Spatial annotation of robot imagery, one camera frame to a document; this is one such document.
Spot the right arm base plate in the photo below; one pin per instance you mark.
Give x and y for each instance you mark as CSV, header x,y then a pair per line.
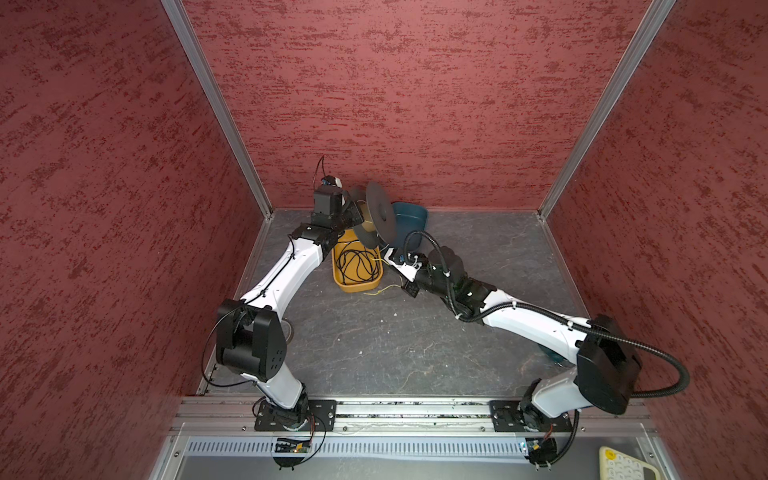
x,y
508,416

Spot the perforated cable tray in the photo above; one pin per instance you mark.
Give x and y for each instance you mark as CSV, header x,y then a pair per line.
x,y
484,449

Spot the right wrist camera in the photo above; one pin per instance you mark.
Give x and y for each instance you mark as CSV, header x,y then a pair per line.
x,y
406,266

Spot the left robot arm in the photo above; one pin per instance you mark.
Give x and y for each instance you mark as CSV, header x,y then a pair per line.
x,y
248,333

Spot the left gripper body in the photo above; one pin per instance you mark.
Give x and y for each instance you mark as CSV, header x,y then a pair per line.
x,y
349,216

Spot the aluminium front rail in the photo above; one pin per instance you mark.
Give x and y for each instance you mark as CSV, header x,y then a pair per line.
x,y
379,416

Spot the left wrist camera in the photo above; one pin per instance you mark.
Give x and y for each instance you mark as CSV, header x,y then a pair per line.
x,y
332,181

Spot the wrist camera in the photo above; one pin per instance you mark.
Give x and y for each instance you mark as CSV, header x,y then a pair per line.
x,y
406,266
332,181

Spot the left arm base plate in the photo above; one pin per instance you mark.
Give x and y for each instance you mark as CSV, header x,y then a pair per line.
x,y
307,415

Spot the black cable spool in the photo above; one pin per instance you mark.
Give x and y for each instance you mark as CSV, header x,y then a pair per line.
x,y
379,219

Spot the teal plastic bin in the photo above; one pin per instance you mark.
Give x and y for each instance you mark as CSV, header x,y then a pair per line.
x,y
409,217

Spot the yellow white calculator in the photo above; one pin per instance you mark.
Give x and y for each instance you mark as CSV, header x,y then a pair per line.
x,y
616,465

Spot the brown tape roll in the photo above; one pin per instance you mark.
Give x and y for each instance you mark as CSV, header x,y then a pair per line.
x,y
288,331

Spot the yellow plastic bin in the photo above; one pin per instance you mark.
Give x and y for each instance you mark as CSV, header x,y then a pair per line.
x,y
355,268

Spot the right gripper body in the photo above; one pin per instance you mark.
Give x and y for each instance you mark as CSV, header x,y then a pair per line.
x,y
425,281

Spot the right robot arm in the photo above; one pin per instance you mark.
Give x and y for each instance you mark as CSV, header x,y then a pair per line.
x,y
604,365

